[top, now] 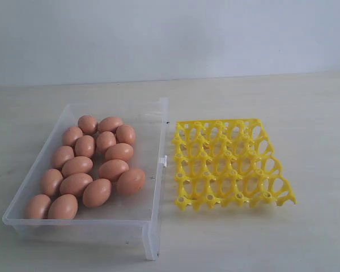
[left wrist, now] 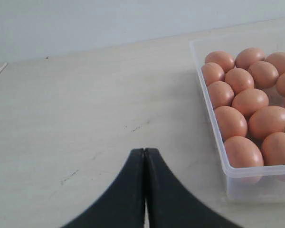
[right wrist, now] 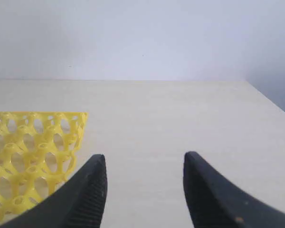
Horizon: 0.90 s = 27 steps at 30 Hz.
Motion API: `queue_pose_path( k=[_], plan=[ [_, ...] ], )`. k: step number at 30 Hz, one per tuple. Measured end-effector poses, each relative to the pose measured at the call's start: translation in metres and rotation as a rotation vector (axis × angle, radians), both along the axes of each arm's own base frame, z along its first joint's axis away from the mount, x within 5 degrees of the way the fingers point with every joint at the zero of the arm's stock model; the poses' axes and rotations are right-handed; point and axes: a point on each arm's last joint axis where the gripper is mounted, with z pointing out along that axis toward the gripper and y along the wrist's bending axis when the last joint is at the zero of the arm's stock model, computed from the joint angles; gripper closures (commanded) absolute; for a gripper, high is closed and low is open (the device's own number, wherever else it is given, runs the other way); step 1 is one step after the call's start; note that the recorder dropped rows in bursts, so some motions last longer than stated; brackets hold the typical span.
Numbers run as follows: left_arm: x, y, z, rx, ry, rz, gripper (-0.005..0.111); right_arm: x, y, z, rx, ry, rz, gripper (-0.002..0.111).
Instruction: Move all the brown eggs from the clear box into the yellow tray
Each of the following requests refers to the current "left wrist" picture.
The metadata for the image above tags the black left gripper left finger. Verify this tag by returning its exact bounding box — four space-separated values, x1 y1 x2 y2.
63 149 145 228

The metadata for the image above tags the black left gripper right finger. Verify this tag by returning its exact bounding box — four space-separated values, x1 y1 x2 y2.
145 148 239 228

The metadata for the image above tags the clear plastic tray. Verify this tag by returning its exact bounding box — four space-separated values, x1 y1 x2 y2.
190 36 285 202

